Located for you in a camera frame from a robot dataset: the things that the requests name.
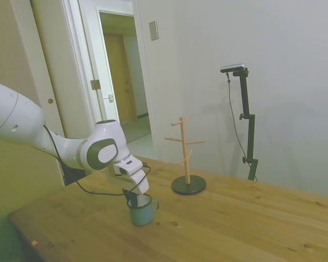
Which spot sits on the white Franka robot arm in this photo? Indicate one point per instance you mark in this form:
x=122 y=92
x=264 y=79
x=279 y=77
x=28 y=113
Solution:
x=13 y=114

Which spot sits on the blue enamel mug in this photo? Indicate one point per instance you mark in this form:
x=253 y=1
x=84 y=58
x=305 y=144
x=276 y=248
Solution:
x=142 y=215

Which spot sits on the grey wall switch plate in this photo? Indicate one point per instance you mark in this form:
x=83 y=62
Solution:
x=153 y=30

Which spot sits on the green partition panel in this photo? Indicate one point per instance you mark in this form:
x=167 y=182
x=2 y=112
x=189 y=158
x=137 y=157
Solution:
x=13 y=185

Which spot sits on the grey exterior camera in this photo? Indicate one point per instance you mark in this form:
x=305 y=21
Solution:
x=233 y=67

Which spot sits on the brass latch plate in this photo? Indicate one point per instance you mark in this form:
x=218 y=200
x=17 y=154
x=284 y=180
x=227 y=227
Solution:
x=94 y=84

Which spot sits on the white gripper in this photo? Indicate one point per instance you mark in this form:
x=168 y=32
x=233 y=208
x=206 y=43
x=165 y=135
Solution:
x=138 y=184

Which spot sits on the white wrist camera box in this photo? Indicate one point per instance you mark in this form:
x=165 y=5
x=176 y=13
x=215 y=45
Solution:
x=128 y=167

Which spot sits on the black jointed camera stand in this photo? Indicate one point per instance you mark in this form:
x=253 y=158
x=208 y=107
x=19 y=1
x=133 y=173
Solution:
x=246 y=103

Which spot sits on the white door frame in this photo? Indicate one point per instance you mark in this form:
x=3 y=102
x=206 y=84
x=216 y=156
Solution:
x=142 y=82

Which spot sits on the white door with round hole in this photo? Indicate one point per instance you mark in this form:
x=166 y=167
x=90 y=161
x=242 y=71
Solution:
x=57 y=68

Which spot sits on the brown wooden door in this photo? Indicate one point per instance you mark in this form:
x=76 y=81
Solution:
x=117 y=76

